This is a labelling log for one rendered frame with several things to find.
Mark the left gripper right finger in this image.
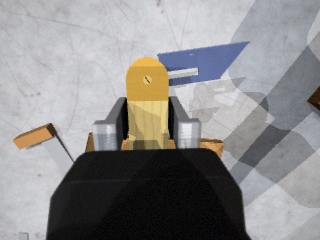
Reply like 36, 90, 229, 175
168, 96, 202, 149

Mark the wooden sliding bevel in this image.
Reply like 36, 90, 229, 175
126, 41, 250, 150

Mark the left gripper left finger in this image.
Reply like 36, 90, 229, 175
92, 97, 129, 151

